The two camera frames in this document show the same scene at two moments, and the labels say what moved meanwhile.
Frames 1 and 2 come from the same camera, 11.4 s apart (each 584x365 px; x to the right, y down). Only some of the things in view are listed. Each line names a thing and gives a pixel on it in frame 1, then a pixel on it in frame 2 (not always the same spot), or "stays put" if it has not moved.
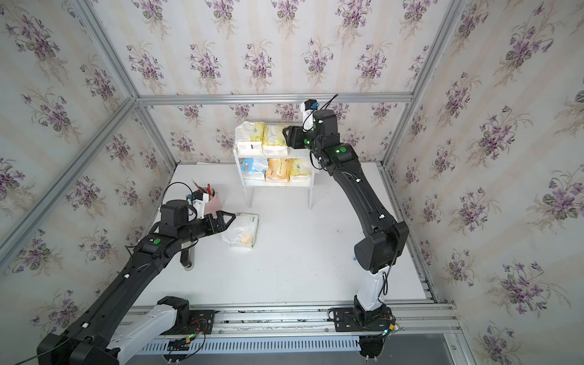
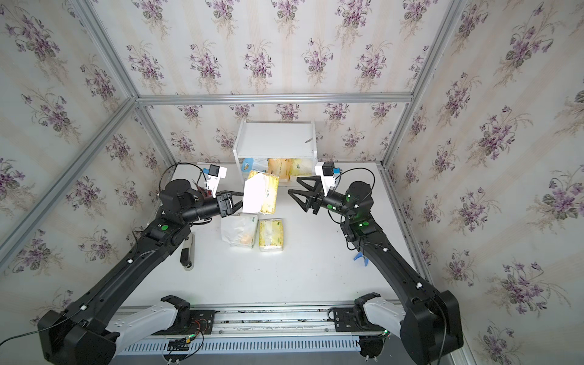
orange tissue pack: x=277 y=169 stays put
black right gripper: x=295 y=133 -> x=312 y=201
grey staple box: x=187 y=255 stays put
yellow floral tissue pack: x=273 y=141 -> x=271 y=235
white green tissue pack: x=242 y=230 stays put
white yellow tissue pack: x=249 y=138 -> x=260 y=193
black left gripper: x=211 y=230 -> x=226 y=207
